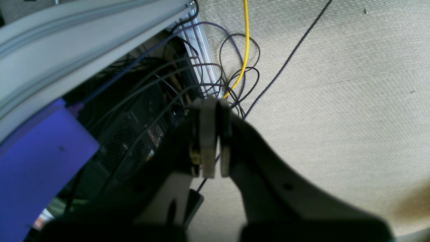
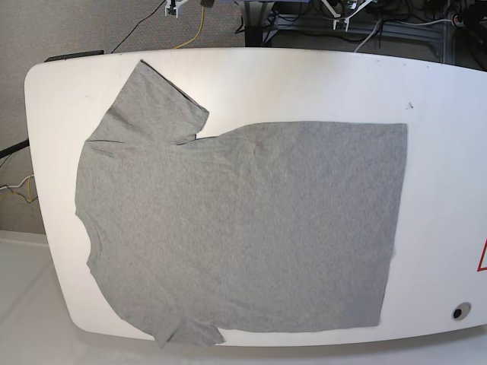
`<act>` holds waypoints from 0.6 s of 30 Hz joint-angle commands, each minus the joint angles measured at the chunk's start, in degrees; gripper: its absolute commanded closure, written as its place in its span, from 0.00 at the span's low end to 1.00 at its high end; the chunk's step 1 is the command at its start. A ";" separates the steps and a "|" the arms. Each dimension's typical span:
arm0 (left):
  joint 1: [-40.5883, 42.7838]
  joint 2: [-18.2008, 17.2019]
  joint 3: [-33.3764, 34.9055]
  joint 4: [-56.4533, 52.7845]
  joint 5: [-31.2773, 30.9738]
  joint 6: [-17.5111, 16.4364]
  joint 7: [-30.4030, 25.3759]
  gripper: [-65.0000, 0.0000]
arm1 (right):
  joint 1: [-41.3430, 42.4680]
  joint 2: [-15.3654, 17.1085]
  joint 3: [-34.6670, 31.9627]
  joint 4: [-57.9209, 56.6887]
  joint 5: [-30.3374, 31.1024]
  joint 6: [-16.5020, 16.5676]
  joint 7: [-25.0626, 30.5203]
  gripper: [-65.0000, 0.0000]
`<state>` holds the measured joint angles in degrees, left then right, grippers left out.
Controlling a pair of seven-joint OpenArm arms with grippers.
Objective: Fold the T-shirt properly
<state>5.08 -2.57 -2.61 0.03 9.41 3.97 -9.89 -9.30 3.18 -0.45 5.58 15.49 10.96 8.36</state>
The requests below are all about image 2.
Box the white and yellow floor cables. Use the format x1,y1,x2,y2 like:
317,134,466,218
0,174,37,205

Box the grey T-shirt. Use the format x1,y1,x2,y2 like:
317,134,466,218
75,62,408,346

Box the white cable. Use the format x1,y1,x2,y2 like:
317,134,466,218
353,18,383,53

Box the yellow cable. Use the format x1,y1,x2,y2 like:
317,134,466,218
173,6,206,50

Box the black table leg post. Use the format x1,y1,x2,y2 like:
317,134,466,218
244,24,263,48

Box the red triangle sticker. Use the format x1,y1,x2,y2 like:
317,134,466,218
477,240,487,272

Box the black table mount hole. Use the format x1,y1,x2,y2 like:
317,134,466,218
452,302,472,321

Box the black bar behind table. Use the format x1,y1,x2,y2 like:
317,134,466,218
44,50,104,62

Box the aluminium frame rail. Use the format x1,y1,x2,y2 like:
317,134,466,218
274,16,456,65

